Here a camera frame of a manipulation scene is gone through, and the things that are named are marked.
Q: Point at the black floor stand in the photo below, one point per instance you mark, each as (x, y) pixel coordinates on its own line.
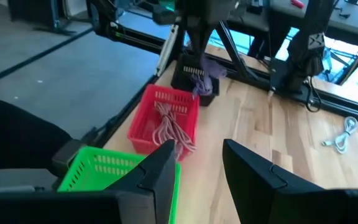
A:
(53, 15)

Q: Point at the black table-level camera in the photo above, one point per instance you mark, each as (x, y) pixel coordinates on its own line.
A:
(65, 158)

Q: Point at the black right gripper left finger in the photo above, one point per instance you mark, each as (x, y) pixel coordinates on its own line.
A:
(157, 174)

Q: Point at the black table frame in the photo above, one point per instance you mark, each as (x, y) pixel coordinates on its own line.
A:
(247, 76)

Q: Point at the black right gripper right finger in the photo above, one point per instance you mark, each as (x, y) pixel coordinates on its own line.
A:
(250, 180)

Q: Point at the grey workbench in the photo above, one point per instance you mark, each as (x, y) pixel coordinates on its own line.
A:
(353, 18)

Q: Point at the black diagonal frame strut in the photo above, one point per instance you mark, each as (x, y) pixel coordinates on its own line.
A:
(233, 49)

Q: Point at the white flat bar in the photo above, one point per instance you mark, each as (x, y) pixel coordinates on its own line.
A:
(166, 49)

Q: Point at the red plastic basket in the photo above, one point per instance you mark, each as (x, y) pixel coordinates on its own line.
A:
(141, 124)

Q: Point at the green plastic basket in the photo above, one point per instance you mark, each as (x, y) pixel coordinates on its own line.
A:
(104, 168)

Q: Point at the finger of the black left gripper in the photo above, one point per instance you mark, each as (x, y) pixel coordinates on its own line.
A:
(194, 37)
(208, 35)

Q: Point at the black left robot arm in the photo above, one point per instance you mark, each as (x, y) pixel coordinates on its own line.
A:
(303, 56)

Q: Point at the small red object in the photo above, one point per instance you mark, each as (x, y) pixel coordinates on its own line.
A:
(297, 3)

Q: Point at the black plastic basket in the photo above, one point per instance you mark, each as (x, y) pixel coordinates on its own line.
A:
(182, 77)

